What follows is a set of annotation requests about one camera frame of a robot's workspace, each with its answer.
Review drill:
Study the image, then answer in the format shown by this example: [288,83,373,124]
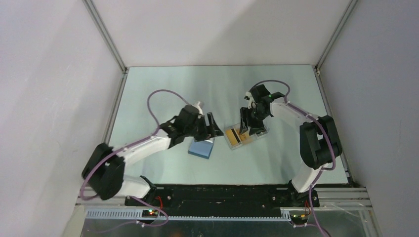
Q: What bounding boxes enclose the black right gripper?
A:
[239,107,269,136]

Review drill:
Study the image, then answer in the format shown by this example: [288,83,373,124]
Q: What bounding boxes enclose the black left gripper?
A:
[184,112,223,142]

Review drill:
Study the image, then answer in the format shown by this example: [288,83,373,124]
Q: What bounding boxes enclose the blue leather card holder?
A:
[188,138,215,159]

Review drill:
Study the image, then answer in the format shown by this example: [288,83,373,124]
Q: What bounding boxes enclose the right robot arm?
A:
[238,83,342,206]

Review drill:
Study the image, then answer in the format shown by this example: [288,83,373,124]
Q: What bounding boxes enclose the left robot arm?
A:
[80,104,224,206]

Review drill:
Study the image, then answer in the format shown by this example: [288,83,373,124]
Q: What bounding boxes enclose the black credit card stack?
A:
[256,129,268,137]

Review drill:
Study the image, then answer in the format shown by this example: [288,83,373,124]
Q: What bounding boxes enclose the gold credit card stack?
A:
[225,128,256,148]

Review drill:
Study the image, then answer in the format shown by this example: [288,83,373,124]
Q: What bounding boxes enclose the clear acrylic card tray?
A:
[223,123,269,150]

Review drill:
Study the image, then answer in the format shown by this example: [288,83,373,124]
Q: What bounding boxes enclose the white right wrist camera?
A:
[244,91,257,109]

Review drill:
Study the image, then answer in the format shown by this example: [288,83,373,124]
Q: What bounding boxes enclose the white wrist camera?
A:
[244,91,257,109]
[191,101,204,116]

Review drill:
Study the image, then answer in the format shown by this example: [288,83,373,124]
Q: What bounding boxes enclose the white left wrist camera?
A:
[191,101,204,116]

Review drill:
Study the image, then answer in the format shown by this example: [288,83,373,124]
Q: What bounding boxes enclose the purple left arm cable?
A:
[79,89,192,201]

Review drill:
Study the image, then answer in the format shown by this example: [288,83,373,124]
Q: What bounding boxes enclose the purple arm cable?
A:
[250,79,338,237]
[79,89,192,201]

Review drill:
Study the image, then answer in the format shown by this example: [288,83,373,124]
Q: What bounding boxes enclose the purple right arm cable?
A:
[250,79,338,237]

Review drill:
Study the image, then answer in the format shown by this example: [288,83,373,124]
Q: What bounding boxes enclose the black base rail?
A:
[142,184,320,218]

